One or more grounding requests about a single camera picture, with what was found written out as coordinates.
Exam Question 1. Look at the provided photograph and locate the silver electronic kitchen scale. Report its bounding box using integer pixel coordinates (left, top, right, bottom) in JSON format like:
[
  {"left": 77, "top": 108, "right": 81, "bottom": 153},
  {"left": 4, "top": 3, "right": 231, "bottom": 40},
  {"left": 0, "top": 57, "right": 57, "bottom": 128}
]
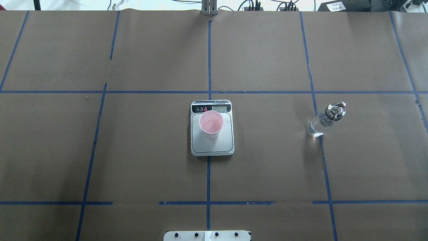
[{"left": 190, "top": 99, "right": 235, "bottom": 157}]

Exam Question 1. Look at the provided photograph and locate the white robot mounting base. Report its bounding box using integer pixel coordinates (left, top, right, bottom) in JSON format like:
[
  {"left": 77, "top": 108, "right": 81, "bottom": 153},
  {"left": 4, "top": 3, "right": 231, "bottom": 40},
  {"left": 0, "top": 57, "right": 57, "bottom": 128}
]
[{"left": 163, "top": 230, "right": 252, "bottom": 241}]

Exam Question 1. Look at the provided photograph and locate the pink plastic cup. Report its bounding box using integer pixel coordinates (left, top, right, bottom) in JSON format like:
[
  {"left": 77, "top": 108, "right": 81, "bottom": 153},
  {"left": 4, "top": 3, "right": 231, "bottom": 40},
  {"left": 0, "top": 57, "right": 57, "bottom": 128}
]
[{"left": 199, "top": 111, "right": 224, "bottom": 139}]

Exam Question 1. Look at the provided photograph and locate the brown paper table cover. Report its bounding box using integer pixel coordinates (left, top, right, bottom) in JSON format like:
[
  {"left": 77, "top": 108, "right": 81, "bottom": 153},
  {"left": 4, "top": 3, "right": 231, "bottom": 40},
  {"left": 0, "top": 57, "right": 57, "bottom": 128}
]
[{"left": 1, "top": 9, "right": 427, "bottom": 241}]

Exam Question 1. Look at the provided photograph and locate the aluminium frame post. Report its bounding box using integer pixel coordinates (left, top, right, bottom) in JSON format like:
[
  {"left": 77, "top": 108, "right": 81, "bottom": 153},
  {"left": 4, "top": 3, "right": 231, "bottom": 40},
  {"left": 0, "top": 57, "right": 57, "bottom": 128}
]
[{"left": 201, "top": 0, "right": 218, "bottom": 16}]

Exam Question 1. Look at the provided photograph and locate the clear glass sauce bottle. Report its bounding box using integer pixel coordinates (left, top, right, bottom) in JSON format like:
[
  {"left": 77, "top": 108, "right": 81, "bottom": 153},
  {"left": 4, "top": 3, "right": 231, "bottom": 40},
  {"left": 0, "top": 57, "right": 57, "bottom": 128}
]
[{"left": 306, "top": 102, "right": 347, "bottom": 138}]

